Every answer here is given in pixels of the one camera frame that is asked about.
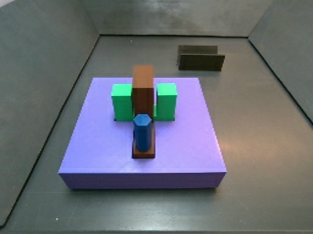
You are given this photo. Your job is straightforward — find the black slotted holder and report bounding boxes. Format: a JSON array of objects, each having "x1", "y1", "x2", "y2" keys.
[{"x1": 177, "y1": 45, "x2": 224, "y2": 71}]

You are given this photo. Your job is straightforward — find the brown L-shaped block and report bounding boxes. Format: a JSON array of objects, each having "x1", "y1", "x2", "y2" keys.
[{"x1": 132, "y1": 65, "x2": 155, "y2": 159}]

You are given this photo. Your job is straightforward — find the purple board base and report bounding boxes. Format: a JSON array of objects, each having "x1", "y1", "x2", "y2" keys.
[{"x1": 58, "y1": 78, "x2": 227, "y2": 189}]

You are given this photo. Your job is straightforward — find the green U-shaped block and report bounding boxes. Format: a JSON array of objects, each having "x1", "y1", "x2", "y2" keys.
[{"x1": 110, "y1": 83, "x2": 177, "y2": 122}]

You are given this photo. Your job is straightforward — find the blue hexagonal peg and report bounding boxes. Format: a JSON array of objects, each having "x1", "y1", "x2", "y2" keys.
[{"x1": 133, "y1": 113, "x2": 151, "y2": 152}]

